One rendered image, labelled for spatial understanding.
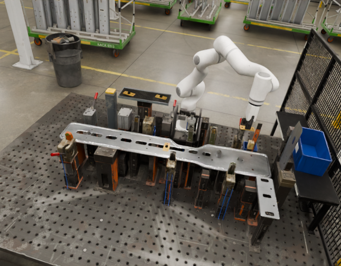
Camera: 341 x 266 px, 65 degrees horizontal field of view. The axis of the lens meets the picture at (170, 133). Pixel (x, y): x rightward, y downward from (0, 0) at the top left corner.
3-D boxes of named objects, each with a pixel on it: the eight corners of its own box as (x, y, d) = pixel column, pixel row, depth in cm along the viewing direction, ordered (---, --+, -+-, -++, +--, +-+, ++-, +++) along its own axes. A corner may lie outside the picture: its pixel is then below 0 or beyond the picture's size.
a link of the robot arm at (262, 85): (258, 91, 150) (246, 94, 146) (265, 69, 142) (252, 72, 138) (269, 98, 144) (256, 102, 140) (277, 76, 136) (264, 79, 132)
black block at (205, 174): (191, 210, 176) (198, 179, 158) (193, 197, 184) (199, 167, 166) (204, 212, 175) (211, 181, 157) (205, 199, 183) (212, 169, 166)
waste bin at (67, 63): (46, 86, 422) (35, 40, 378) (65, 73, 463) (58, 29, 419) (75, 93, 414) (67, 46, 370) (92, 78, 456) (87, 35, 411)
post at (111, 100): (107, 141, 223) (104, 94, 196) (110, 135, 229) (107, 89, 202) (116, 142, 222) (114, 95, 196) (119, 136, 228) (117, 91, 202)
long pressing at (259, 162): (55, 141, 174) (54, 139, 173) (70, 122, 192) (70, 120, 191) (272, 180, 162) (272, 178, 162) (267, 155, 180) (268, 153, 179)
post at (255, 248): (249, 251, 156) (263, 221, 138) (247, 234, 164) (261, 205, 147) (260, 253, 155) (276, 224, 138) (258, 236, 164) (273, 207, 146)
